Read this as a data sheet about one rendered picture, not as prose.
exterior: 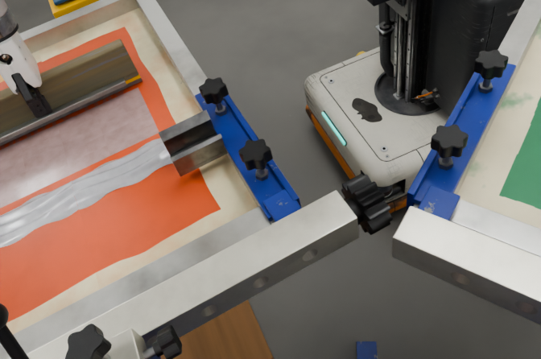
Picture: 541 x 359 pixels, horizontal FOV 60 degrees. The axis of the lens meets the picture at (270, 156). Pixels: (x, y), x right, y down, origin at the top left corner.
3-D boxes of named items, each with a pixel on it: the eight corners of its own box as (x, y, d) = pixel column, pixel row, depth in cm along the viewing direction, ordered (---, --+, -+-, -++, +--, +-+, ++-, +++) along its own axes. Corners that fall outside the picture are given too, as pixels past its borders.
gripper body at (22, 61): (17, 32, 74) (49, 87, 83) (10, 4, 81) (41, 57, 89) (-32, 48, 73) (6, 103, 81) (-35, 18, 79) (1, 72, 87)
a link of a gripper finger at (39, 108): (38, 92, 83) (55, 120, 88) (35, 82, 85) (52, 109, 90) (19, 99, 82) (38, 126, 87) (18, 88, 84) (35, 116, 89)
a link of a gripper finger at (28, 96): (27, 93, 78) (38, 104, 84) (10, 53, 79) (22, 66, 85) (20, 96, 78) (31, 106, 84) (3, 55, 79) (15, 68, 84)
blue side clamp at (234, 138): (204, 119, 87) (192, 91, 82) (228, 107, 88) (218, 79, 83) (275, 241, 68) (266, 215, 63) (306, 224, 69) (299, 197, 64)
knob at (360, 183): (325, 213, 65) (320, 182, 60) (361, 195, 66) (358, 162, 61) (355, 255, 61) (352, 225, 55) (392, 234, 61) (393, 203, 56)
